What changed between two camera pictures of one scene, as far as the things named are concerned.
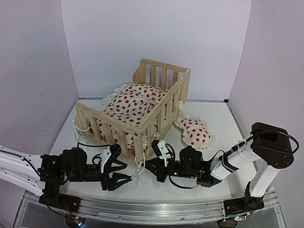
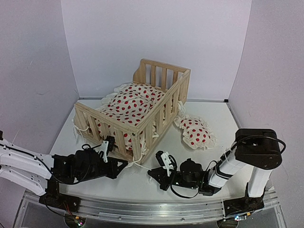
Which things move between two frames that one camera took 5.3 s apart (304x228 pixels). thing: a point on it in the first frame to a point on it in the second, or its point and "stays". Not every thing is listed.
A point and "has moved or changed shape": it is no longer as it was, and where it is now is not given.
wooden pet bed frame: (138, 140) stays
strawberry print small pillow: (196, 131) stays
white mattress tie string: (141, 166) has moved or changed shape
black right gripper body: (180, 175) to (174, 184)
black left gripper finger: (113, 185) to (116, 166)
